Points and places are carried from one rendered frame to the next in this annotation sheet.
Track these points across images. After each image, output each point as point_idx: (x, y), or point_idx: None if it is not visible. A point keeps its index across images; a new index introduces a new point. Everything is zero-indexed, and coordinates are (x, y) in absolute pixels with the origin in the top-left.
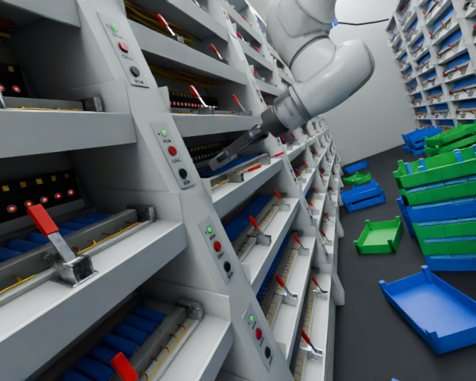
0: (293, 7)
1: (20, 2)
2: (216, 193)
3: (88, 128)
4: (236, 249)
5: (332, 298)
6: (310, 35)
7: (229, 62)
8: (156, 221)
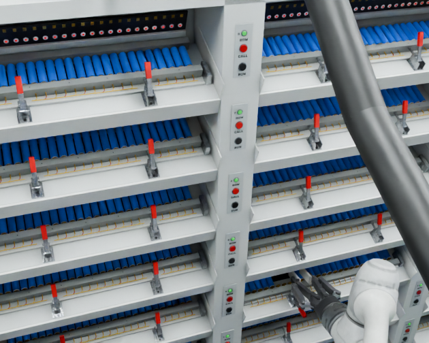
0: (353, 299)
1: (186, 243)
2: (259, 309)
3: (188, 292)
4: (261, 332)
5: None
6: (355, 318)
7: None
8: (204, 316)
